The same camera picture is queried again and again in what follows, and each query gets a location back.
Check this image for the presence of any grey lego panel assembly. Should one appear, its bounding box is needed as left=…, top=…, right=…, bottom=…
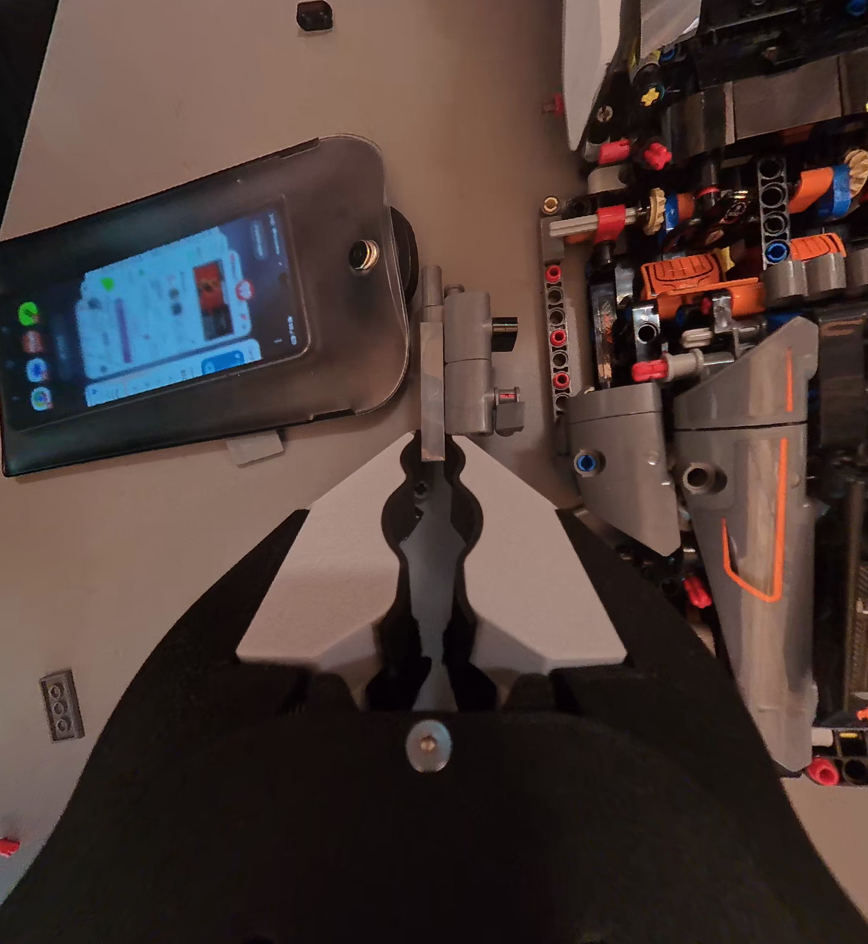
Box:
left=403, top=265, right=525, bottom=712

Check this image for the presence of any black and clear phone holder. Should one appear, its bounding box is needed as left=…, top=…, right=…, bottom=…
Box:
left=0, top=135, right=421, bottom=479

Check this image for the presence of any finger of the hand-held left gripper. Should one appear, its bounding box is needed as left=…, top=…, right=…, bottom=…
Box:
left=562, top=0, right=645, bottom=153

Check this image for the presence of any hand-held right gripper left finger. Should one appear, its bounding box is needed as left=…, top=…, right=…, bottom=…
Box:
left=236, top=431, right=435, bottom=710

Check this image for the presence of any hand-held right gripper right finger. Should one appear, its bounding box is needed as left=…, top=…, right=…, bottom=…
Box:
left=441, top=435, right=628, bottom=690

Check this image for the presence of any grey and orange lego car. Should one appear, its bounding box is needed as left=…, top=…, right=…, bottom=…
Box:
left=540, top=0, right=868, bottom=792

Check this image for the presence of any smartphone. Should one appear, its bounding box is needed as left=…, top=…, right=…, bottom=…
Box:
left=0, top=193, right=314, bottom=438

